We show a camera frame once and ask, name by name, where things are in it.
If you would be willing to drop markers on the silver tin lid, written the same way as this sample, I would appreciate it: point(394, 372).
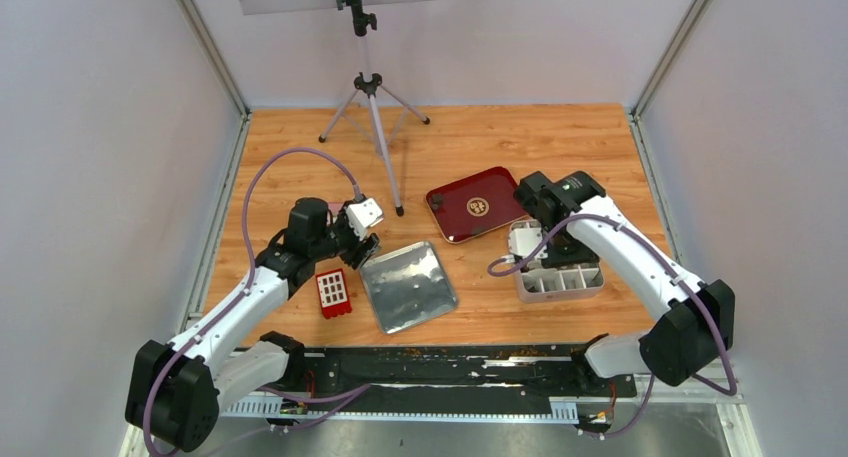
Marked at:
point(408, 287)

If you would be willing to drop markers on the red small box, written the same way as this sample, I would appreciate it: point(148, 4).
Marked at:
point(334, 299)

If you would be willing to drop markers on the grey tripod stand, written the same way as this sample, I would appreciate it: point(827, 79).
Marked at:
point(369, 83)

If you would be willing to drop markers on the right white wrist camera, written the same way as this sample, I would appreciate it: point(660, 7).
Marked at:
point(523, 237)

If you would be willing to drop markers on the silver compartment tin box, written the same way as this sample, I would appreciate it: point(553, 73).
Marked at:
point(536, 284)

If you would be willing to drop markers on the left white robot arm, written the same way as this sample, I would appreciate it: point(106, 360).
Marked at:
point(178, 389)

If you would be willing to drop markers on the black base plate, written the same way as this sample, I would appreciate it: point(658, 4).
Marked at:
point(449, 380)

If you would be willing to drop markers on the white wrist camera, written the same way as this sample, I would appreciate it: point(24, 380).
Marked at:
point(362, 216)
point(523, 237)

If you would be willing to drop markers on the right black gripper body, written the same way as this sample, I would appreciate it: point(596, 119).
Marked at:
point(564, 248)

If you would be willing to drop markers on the red lacquer tray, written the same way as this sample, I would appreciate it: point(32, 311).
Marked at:
point(475, 205)

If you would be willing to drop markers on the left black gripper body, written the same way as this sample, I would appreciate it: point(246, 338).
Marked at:
point(346, 243)

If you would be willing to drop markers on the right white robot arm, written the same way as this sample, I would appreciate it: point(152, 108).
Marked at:
point(573, 226)

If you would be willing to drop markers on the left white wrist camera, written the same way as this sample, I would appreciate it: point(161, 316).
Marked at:
point(362, 216)

